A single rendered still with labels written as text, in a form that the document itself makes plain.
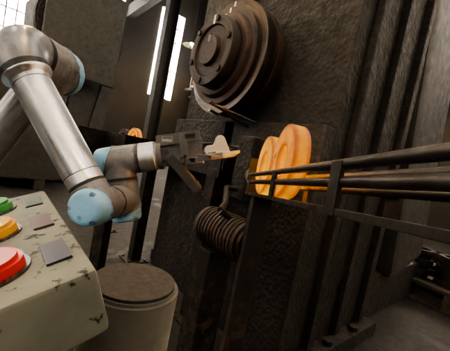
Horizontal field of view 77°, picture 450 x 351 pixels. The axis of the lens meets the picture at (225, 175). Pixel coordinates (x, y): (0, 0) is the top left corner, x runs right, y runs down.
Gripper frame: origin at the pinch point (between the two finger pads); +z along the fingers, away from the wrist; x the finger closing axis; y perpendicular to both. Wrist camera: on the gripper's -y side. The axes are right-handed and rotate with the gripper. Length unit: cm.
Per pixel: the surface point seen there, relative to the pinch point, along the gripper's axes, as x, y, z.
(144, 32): 1058, 481, -165
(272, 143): -4.7, 1.8, 9.1
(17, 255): -54, -4, -22
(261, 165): 3.6, -4.0, 7.4
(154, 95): 716, 171, -115
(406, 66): 42, 27, 82
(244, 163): 26.3, -4.1, 6.2
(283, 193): -19.8, -8.3, 6.2
